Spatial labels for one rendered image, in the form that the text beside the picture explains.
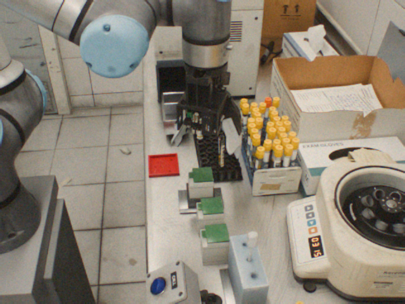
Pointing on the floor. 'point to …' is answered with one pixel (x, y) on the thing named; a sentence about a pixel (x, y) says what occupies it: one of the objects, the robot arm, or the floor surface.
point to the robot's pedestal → (64, 265)
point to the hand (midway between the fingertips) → (207, 147)
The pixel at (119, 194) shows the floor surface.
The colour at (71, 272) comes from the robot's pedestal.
